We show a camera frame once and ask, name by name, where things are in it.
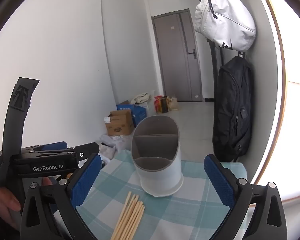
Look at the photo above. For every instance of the grey mailer bag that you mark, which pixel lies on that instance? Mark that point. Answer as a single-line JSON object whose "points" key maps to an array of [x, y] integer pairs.
{"points": [[122, 142]]}

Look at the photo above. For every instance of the black backpack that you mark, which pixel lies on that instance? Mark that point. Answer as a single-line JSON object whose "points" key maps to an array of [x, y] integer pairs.
{"points": [[232, 110]]}

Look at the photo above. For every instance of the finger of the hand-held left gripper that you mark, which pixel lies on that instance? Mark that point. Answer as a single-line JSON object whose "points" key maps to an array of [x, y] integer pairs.
{"points": [[88, 151], [56, 145]]}

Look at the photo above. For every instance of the white sling bag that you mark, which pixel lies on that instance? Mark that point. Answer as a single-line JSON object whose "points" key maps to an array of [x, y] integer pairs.
{"points": [[222, 25]]}

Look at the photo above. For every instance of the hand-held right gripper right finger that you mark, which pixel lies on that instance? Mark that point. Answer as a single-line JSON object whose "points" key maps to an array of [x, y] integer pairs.
{"points": [[218, 180]]}

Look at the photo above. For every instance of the person's left hand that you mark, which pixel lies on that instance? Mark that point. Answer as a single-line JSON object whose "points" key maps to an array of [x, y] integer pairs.
{"points": [[2, 200]]}

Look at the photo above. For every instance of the grey door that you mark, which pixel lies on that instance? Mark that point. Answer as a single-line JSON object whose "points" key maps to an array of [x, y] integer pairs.
{"points": [[175, 62]]}

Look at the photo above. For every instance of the teal checkered tablecloth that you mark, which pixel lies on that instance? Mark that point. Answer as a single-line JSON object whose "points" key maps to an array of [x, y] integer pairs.
{"points": [[190, 205]]}

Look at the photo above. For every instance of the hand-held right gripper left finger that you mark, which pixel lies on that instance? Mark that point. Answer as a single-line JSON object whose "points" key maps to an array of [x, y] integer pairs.
{"points": [[85, 180]]}

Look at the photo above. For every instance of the white plastic bag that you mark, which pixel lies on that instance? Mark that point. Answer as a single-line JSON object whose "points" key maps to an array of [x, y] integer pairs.
{"points": [[107, 152]]}

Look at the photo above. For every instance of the brown cardboard box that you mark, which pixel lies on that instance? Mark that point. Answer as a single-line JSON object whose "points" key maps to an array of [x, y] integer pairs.
{"points": [[120, 126]]}

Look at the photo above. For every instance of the white grey utensil holder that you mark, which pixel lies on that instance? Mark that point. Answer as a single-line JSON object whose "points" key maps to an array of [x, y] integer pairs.
{"points": [[162, 177]]}

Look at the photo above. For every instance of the beige plastic bag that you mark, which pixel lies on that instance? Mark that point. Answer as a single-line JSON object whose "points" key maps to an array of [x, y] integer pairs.
{"points": [[173, 103]]}

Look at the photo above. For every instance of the black paper bag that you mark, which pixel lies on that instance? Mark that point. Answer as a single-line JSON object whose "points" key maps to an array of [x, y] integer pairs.
{"points": [[164, 106]]}

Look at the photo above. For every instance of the red snack bag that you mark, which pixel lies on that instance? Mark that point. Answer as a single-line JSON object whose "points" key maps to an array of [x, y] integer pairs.
{"points": [[157, 102]]}

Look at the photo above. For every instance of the pile of wooden chopsticks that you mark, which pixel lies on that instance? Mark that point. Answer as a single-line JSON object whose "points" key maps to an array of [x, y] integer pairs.
{"points": [[130, 217]]}

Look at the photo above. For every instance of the blue cardboard box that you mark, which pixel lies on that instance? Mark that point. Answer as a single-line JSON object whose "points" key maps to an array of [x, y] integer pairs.
{"points": [[138, 113]]}

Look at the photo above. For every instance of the beige cloth bag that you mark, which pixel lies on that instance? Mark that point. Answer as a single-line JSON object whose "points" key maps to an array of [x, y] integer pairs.
{"points": [[141, 98]]}

